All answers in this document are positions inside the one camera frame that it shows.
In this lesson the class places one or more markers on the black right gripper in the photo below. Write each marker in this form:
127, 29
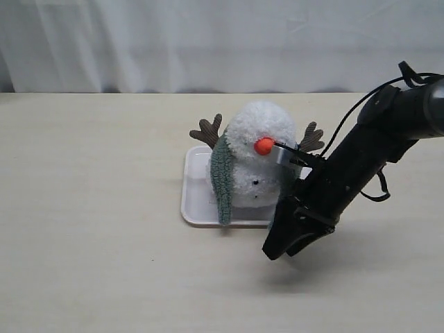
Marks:
317, 202

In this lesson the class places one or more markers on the green fuzzy scarf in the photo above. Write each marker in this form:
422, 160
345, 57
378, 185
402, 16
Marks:
244, 182

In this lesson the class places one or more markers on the white rectangular plastic tray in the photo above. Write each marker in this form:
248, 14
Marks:
198, 207

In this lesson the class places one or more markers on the white plush snowman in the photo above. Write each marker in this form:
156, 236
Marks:
256, 127

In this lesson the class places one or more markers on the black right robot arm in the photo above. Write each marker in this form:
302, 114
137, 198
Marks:
389, 124

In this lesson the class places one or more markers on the white backdrop curtain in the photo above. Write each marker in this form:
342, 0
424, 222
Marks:
215, 46

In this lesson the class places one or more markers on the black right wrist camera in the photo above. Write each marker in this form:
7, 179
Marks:
291, 157

